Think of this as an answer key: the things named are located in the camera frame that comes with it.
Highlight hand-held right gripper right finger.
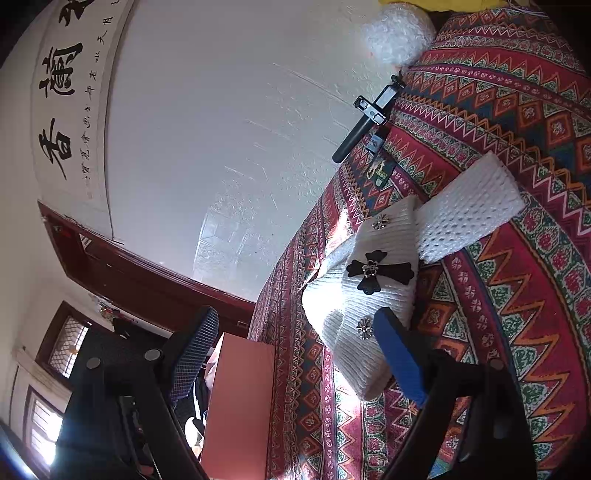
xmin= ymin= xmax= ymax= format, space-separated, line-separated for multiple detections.
xmin=373 ymin=308 xmax=539 ymax=480

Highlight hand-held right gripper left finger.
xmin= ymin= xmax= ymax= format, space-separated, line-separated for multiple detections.
xmin=51 ymin=306 xmax=220 ymax=480

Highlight orange box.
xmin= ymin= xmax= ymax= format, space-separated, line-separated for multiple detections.
xmin=185 ymin=333 xmax=276 ymax=480

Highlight white knit hat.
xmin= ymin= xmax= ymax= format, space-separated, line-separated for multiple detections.
xmin=301 ymin=195 xmax=423 ymax=401

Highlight small hanging door ornament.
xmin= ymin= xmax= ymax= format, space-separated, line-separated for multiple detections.
xmin=95 ymin=300 xmax=122 ymax=324

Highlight lattice window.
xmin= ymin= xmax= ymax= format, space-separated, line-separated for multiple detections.
xmin=36 ymin=302 xmax=90 ymax=380

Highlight white foam net sleeve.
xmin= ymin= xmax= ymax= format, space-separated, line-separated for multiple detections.
xmin=414 ymin=152 xmax=526 ymax=265

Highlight bright glass window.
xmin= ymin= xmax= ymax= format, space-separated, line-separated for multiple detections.
xmin=21 ymin=385 xmax=63 ymax=469

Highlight keyring with tags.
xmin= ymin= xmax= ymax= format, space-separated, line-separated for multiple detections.
xmin=362 ymin=134 xmax=398 ymax=188

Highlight black selfie stick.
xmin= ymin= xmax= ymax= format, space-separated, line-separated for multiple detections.
xmin=331 ymin=71 xmax=406 ymax=164

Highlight red patterned woven blanket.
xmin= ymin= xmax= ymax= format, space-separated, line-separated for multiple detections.
xmin=247 ymin=7 xmax=591 ymax=480

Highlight white fluffy ball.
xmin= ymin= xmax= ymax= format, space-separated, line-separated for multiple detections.
xmin=361 ymin=4 xmax=437 ymax=66

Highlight yellow cushion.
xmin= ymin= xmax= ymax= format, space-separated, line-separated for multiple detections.
xmin=379 ymin=0 xmax=495 ymax=12

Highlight red wooden door frame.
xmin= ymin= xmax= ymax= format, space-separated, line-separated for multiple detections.
xmin=38 ymin=200 xmax=257 ymax=340

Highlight calligraphy wall scroll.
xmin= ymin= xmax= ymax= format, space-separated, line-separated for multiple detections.
xmin=30 ymin=0 xmax=134 ymax=241

